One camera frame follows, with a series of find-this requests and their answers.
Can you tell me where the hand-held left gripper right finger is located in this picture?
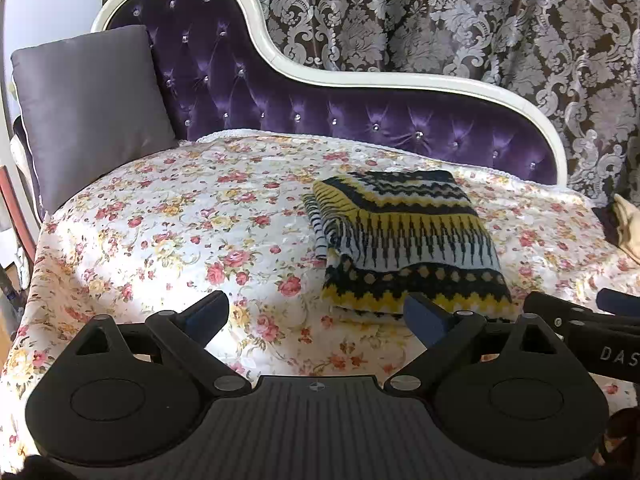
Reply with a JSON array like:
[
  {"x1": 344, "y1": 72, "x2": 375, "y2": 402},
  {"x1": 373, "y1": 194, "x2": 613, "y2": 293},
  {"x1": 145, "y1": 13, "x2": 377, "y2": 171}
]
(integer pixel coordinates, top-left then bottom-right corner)
[{"x1": 384, "y1": 293, "x2": 557, "y2": 397}]

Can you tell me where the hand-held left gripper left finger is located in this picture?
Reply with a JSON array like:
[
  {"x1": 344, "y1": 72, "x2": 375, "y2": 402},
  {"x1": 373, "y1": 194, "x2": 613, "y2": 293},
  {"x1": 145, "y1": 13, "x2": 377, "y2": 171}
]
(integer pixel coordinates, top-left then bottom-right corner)
[{"x1": 75, "y1": 289, "x2": 252, "y2": 397}]

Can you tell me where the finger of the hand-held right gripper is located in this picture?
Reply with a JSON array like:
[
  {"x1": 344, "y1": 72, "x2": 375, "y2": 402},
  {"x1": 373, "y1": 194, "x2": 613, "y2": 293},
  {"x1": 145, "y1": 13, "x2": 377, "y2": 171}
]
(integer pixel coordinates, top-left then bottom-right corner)
[
  {"x1": 597, "y1": 288, "x2": 640, "y2": 317},
  {"x1": 522, "y1": 290, "x2": 603, "y2": 332}
]

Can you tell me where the yellow navy patterned knit sweater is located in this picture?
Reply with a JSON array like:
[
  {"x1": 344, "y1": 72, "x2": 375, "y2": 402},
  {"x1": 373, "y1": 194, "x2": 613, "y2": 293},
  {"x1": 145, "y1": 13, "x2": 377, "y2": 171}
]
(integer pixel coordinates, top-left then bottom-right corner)
[{"x1": 301, "y1": 170, "x2": 517, "y2": 324}]

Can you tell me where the beige cloth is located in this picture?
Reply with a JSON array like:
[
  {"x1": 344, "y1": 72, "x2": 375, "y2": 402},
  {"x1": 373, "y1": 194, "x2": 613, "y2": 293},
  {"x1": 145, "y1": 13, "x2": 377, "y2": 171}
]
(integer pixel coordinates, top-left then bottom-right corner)
[{"x1": 612, "y1": 193, "x2": 640, "y2": 252}]

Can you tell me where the floral quilted blanket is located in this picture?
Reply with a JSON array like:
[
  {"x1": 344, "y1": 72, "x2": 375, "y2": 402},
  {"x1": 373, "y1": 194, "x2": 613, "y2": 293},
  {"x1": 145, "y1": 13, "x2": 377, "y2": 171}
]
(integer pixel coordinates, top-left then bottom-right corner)
[{"x1": 0, "y1": 130, "x2": 640, "y2": 462}]

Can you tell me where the grey satin cushion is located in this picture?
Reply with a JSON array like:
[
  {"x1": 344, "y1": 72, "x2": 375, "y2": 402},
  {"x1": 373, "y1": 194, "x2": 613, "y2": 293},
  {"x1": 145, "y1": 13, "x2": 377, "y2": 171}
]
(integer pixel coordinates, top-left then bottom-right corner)
[{"x1": 11, "y1": 24, "x2": 179, "y2": 212}]

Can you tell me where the brown silver damask curtain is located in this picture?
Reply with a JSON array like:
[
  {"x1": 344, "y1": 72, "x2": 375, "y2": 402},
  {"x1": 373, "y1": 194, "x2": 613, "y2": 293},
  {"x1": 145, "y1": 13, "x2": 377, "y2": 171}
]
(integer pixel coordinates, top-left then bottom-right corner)
[{"x1": 122, "y1": 0, "x2": 640, "y2": 207}]

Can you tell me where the purple tufted sofa white frame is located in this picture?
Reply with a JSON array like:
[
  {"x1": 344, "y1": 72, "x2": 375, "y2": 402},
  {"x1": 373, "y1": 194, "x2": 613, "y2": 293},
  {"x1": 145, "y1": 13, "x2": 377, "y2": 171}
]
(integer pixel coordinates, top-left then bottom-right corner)
[{"x1": 10, "y1": 0, "x2": 569, "y2": 221}]

